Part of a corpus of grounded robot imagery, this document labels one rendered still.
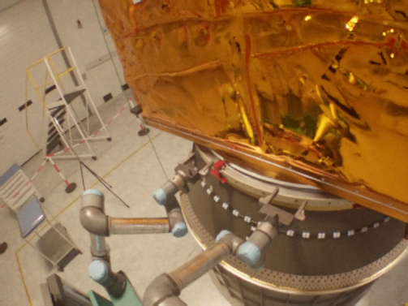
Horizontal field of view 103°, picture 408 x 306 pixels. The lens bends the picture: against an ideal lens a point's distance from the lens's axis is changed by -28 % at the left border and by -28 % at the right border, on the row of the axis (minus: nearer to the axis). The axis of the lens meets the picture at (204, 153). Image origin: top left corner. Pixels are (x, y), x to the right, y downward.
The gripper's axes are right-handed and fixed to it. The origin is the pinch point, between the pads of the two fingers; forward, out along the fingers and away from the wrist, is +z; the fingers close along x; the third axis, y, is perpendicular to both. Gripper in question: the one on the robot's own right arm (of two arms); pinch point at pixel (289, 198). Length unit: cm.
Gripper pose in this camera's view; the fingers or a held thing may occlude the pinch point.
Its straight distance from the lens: 95.5
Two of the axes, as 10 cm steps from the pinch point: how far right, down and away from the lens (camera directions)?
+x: 7.2, 2.9, -6.3
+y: 2.2, 7.7, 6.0
